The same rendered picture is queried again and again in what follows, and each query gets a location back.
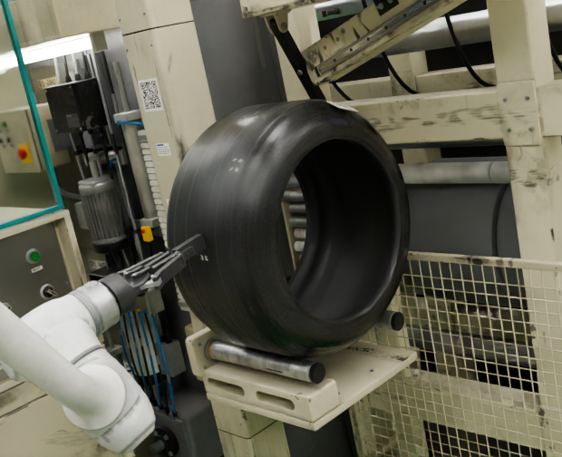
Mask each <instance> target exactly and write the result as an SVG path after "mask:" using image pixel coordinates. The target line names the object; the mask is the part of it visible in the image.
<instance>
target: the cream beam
mask: <svg viewBox="0 0 562 457"><path fill-rule="evenodd" d="M239 1H240V5H241V9H242V14H243V17H244V18H249V17H253V16H259V15H266V14H270V13H274V12H278V11H283V10H288V9H296V8H300V7H305V6H309V5H317V4H321V3H325V2H330V1H334V0H239Z"/></svg>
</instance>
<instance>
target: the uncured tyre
mask: <svg viewBox="0 0 562 457"><path fill-rule="evenodd" d="M204 145H216V146H212V147H196V148H195V146H204ZM234 156H240V157H246V158H245V160H244V162H243V164H242V166H241V169H240V172H239V174H234V173H227V172H228V168H229V165H230V163H231V161H232V160H233V158H234ZM293 173H294V174H295V176H296V179H297V181H298V183H299V186H300V188H301V191H302V193H303V197H304V201H305V212H306V234H305V245H304V249H303V253H302V256H301V258H300V261H299V263H298V265H297V268H296V271H295V273H294V274H293V276H292V277H291V278H290V280H289V281H288V282H286V278H285V275H284V272H283V269H282V266H281V262H280V257H279V251H278V241H277V227H278V217H279V211H280V206H281V202H282V198H283V196H284V193H285V190H286V185H287V183H288V182H289V180H290V177H291V176H292V174H293ZM410 232H411V218H410V206H409V200H408V194H407V189H406V186H405V182H404V179H403V176H402V172H401V169H400V167H399V165H398V162H397V160H396V159H395V157H394V155H393V154H392V151H391V150H390V148H389V147H388V145H387V143H386V142H385V140H384V139H383V137H382V135H381V134H380V133H379V132H378V131H377V130H376V129H375V128H374V126H373V125H372V124H371V123H370V122H369V121H368V120H367V119H365V118H364V117H363V116H362V115H361V114H360V113H358V112H354V111H350V110H346V109H341V108H338V107H336V106H334V105H332V104H331V103H329V102H327V101H326V100H319V99H306V100H298V101H290V102H273V103H265V104H256V105H250V106H247V107H244V108H241V109H238V110H236V111H233V112H231V113H230V114H228V115H226V116H224V117H223V118H221V119H219V120H218V121H216V122H214V123H213V124H212V125H210V126H209V127H208V128H207V129H206V130H205V131H204V132H203V133H202V134H201V135H200V136H199V137H198V138H197V139H196V141H195V142H194V143H193V144H192V146H191V147H190V149H189V151H188V152H187V154H186V156H185V158H184V159H183V161H182V163H181V164H180V166H179V170H178V172H177V175H176V178H175V180H174V183H173V186H172V189H171V193H170V201H169V206H168V214H167V245H168V248H170V250H172V249H174V248H175V247H177V246H178V245H180V244H181V243H183V242H185V241H186V240H188V239H190V238H192V237H194V236H195V235H197V234H201V235H202V236H203V238H204V240H205V243H206V246H207V248H205V249H204V250H202V251H200V252H208V260H209V264H202V263H200V259H199V253H198V254H197V255H195V256H194V257H192V258H190V259H188V260H187V261H186V264H187V265H186V266H185V267H184V268H183V269H182V270H181V271H180V272H179V273H178V274H176V275H175V276H174V278H175V281H176V283H177V286H178V288H179V292H180V293H181V295H182V296H183V298H184V300H185V302H186V303H187V305H188V306H189V308H190V310H191V311H192V312H193V313H194V315H195V316H196V317H197V318H198V319H199V320H200V321H201V322H202V323H203V324H204V325H205V326H206V327H208V328H209V329H210V330H212V331H213V332H214V333H216V334H217V335H219V336H221V337H222V338H224V339H226V340H228V341H229V342H231V343H233V344H236V345H241V346H245V347H249V348H254V349H258V350H262V351H267V352H270V353H275V354H280V355H287V356H292V357H296V358H316V357H321V356H327V355H333V354H336V353H339V352H341V351H343V350H345V349H347V348H348V347H350V346H352V345H354V344H355V343H356V342H358V341H359V340H360V339H361V338H363V337H364V336H365V335H366V334H367V333H368V332H369V331H370V330H371V329H372V327H373V326H374V325H375V323H376V322H377V321H378V320H379V318H380V317H381V316H382V315H383V313H384V312H385V310H386V309H387V307H388V306H389V305H390V304H391V302H392V299H393V297H394V295H395V293H396V291H397V289H398V286H399V285H400V282H401V280H402V275H403V271H404V269H405V265H406V260H407V256H408V251H409V244H410Z"/></svg>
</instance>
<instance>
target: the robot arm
mask: <svg viewBox="0 0 562 457"><path fill-rule="evenodd" d="M205 248H207V246H206V243H205V240H204V238H203V236H202V235H201V234H197V235H195V236H194V237H192V238H190V239H188V240H186V241H185V242H183V243H181V244H180V245H178V246H177V247H175V248H174V249H172V250H170V248H165V249H166V253H163V252H160V253H158V254H156V255H154V256H152V257H150V258H147V259H145V260H143V261H141V262H140V263H138V264H136V265H134V266H132V267H129V268H126V269H124V270H122V271H119V272H117V273H110V275H108V276H106V277H104V278H102V279H100V280H99V281H90V282H88V283H86V284H85V285H83V286H81V287H79V288H77V289H76V290H74V291H72V292H70V293H69V294H68V295H66V296H64V297H60V298H57V299H53V300H51V301H48V302H46V303H44V304H42V305H40V306H39V307H37V308H35V309H34V310H32V311H31V312H29V313H28V314H26V315H25V316H23V317H22V318H19V317H18V316H16V315H15V314H14V313H13V312H12V311H10V310H9V309H8V308H7V307H6V306H4V305H3V304H2V303H1V302H0V364H1V366H2V367H3V369H4V370H5V372H6V373H7V375H8V376H9V377H10V378H11V379H12V380H14V381H16V382H31V383H32V384H34V385H36V386H37V387H38V388H40V389H41V390H43V391H44V392H45V393H47V394H48V395H50V396H51V397H52V398H53V399H55V400H56V401H57V402H59V403H60V404H62V405H63V410H64V413H65V414H66V416H67V418H68V419H69V420H70V421H71V422H72V423H73V424H75V425H76V426H78V427H79V428H80V429H82V430H83V431H84V432H85V433H86V434H87V435H88V436H89V437H91V438H93V439H94V440H95V441H96V442H97V443H99V444H100V445H101V446H103V447H104V448H106V449H108V450H110V451H112V452H116V453H129V452H131V451H132V450H133V449H135V448H136V447H137V446H138V445H139V444H140V443H141V442H142V441H143V440H144V439H145V438H146V437H147V436H149V435H150V434H151V433H152V432H153V430H154V428H155V420H156V419H155V414H154V411H153V409H152V406H151V404H150V400H149V398H148V397H147V395H146V394H145V393H144V392H143V391H142V389H141V388H140V386H139V385H138V384H137V382H136V381H135V380H134V379H133V378H132V376H131V375H130V374H129V373H128V372H127V371H126V369H125V368H124V367H123V366H122V365H121V364H120V363H119V362H118V361H117V360H116V359H114V358H113V357H112V356H111V355H110V354H109V353H108V352H107V351H106V350H105V349H104V348H103V347H102V345H101V343H100V342H99V340H98V339H97V336H99V335H100V334H101V333H103V332H104V331H106V330H107V329H109V328H110V327H112V326H114V325H116V324H117V323H118V322H119V320H120V316H122V315H124V314H125V313H127V312H128V311H130V310H131V309H133V308H134V307H135V304H136V297H137V295H141V294H143V293H145V292H147V291H148V289H149V288H150V287H155V288H156V290H160V289H162V287H163V286H164V284H165V283H167V282H168V281H169V280H170V279H171V278H173V277H174V276H175V275H176V274H178V273H179V272H180V271H181V270H182V269H183V268H184V267H185V266H186V265H187V264H186V261H187V260H188V259H190V258H192V257H194V256H195V255H197V254H198V253H199V252H200V251H202V250H204V249H205ZM171 251H172V252H171Z"/></svg>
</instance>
